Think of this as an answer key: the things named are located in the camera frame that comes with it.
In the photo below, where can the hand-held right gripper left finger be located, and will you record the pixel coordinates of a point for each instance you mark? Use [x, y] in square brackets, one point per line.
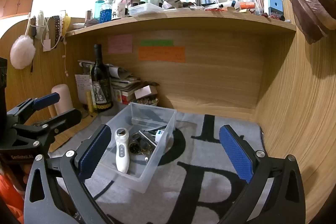
[93, 150]

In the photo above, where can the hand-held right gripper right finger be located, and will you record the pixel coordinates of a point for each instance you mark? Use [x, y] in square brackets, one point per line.
[236, 153]

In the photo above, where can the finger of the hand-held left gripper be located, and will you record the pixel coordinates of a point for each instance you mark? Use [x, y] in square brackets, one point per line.
[46, 101]
[65, 116]

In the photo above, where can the white handheld massager device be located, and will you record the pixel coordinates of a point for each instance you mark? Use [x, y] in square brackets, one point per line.
[122, 150]

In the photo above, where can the clear plastic storage bin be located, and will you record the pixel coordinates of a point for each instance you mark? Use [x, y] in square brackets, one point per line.
[147, 179]

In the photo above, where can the cream cylinder device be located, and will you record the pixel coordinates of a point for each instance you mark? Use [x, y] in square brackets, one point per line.
[63, 98]

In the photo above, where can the yellow stick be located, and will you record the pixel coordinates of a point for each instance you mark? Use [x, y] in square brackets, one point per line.
[90, 102]

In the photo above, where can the white paper note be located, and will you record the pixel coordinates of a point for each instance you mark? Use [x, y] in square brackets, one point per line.
[82, 87]

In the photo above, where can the grey mat with black letters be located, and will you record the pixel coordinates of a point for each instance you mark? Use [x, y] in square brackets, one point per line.
[204, 129]

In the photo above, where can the round wrist watch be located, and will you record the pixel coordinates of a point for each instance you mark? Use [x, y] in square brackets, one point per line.
[136, 148]

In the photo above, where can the orange clothing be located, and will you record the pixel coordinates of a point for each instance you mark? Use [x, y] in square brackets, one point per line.
[10, 195]

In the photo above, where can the dark wine bottle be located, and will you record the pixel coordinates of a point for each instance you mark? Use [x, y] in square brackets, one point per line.
[101, 82]

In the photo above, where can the white fluffy puff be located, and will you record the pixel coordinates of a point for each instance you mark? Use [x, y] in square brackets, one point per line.
[22, 52]

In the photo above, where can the silver metal cylinder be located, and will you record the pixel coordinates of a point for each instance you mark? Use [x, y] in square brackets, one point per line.
[147, 137]

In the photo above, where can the stack of books and papers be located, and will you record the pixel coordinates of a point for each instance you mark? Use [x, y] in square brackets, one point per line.
[123, 82]

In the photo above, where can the white charger plug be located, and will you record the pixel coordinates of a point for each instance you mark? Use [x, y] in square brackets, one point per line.
[159, 137]

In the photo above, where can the black lace band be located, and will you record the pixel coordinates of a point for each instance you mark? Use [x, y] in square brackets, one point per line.
[56, 29]

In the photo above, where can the white bowl of marbles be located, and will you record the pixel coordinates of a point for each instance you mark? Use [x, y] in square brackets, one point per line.
[148, 102]

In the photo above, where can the small white cardboard box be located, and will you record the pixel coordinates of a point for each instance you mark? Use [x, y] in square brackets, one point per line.
[144, 91]

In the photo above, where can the white shallow dish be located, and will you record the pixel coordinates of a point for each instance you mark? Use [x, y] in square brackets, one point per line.
[78, 26]

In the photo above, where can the yellow cloth piece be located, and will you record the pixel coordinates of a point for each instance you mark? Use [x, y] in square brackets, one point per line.
[67, 20]

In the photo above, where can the pink sticky note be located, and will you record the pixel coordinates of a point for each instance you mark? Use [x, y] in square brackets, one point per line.
[120, 44]

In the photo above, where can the cardboard tube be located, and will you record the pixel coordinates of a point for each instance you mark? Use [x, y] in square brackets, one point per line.
[88, 15]

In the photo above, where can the teal plastic cup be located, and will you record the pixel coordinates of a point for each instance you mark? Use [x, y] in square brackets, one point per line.
[98, 10]

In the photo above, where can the clear bottle with blue beads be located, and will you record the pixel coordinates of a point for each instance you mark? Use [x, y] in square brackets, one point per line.
[107, 12]

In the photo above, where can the orange sticky note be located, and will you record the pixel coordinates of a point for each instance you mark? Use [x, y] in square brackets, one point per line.
[161, 54]

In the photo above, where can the green sticky note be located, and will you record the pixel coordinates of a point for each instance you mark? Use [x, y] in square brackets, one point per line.
[156, 43]

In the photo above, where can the clear lidded plastic container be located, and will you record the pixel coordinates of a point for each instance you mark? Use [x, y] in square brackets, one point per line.
[145, 9]

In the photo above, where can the wooden desk shelf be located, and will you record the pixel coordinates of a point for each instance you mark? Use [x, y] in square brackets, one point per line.
[183, 20]

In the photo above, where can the orange tape roll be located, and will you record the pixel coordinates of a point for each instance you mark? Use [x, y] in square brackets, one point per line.
[248, 5]

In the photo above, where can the white marker pen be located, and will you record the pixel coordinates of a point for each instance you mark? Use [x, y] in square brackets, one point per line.
[220, 5]

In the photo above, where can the blue box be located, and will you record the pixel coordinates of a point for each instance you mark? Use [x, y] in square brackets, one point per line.
[275, 5]

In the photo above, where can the wooden wall cabinet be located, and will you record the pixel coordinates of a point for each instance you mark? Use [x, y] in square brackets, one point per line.
[15, 6]

